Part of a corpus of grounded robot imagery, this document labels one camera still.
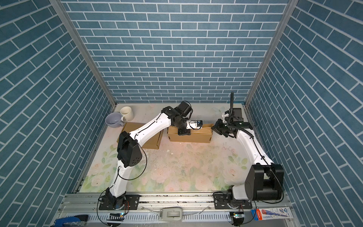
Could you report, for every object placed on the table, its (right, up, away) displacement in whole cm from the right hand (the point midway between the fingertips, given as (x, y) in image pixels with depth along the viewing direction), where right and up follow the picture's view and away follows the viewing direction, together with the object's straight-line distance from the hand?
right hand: (210, 125), depth 84 cm
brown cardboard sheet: (-5, -6, +1) cm, 8 cm away
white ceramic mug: (-58, +8, +18) cm, 61 cm away
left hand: (-13, -3, +5) cm, 14 cm away
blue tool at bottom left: (-75, -45, -18) cm, 89 cm away
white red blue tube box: (+29, -43, -14) cm, 54 cm away
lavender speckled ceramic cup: (-70, +3, +22) cm, 73 cm away
